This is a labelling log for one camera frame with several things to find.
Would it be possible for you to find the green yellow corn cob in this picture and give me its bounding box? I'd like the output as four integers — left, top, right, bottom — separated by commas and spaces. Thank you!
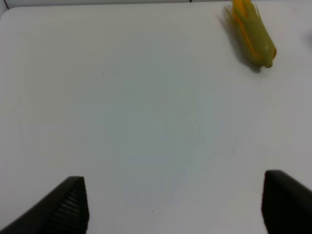
225, 0, 277, 68

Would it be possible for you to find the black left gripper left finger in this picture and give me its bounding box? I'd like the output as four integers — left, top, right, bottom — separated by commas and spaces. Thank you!
0, 176, 90, 234

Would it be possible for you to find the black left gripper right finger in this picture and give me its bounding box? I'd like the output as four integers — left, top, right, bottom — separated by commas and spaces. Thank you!
261, 170, 312, 234

